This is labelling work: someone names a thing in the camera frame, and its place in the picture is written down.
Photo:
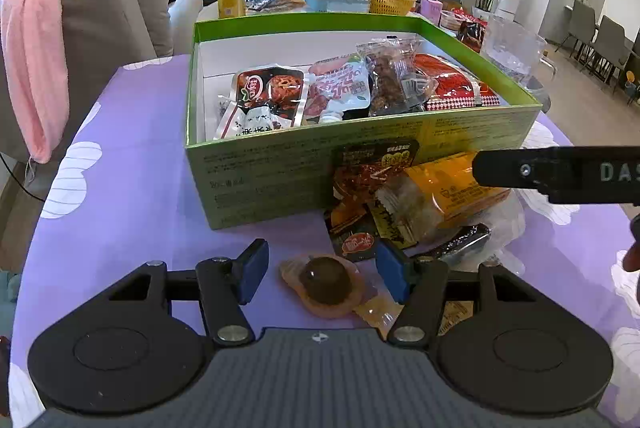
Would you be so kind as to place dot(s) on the grey dining chair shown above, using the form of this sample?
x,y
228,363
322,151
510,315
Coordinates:
x,y
580,28
612,46

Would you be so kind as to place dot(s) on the clear brown snack packet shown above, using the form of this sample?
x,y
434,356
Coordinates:
x,y
392,73

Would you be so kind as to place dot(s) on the yellow wicker basket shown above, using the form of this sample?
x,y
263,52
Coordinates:
x,y
391,4

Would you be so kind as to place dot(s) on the white air purifier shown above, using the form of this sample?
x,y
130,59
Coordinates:
x,y
507,3

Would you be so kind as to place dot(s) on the dark sausage stick packet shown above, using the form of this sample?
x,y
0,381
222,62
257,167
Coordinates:
x,y
462,243

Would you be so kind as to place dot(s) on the purple floral tablecloth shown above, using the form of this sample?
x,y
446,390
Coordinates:
x,y
135,188

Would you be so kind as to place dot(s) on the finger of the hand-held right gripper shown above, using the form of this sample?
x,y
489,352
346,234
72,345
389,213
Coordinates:
x,y
505,168

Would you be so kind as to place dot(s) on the black packet with red label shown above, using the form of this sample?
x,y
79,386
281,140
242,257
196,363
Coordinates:
x,y
355,243

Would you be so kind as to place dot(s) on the small clear orange candy packet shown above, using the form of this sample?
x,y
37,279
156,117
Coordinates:
x,y
375,315

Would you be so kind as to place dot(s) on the black yellow snack packet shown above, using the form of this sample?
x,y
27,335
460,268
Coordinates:
x,y
392,225

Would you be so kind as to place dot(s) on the dark red spicy snack packet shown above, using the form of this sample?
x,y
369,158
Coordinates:
x,y
370,168

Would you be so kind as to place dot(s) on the white red print snack packet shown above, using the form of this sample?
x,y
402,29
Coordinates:
x,y
245,121

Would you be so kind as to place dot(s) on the clear plastic pitcher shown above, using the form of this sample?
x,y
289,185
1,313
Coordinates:
x,y
512,51

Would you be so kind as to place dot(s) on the braised egg clear packet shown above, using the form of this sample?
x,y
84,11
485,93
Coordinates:
x,y
322,283

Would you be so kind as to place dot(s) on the red checkered snack packet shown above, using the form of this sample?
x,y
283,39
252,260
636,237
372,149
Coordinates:
x,y
452,83

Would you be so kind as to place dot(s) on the pink towel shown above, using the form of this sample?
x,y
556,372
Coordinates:
x,y
35,33

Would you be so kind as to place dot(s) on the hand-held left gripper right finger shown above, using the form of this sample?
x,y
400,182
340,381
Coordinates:
x,y
392,270

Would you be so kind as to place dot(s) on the red braised snack packet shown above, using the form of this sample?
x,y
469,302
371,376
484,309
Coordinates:
x,y
272,91

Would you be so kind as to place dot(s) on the green cardboard box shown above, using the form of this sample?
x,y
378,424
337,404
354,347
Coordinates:
x,y
280,173

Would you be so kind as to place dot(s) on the red snack bag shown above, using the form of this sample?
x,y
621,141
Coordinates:
x,y
471,36

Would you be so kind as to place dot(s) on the pink gift bag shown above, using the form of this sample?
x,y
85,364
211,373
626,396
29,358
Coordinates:
x,y
432,11

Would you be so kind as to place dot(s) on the person's right hand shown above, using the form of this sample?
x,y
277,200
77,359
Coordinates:
x,y
632,253

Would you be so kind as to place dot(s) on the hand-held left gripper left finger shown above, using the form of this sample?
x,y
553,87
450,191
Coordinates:
x,y
252,270

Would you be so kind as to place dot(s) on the pink snack packet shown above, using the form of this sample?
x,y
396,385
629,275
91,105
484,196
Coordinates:
x,y
337,86

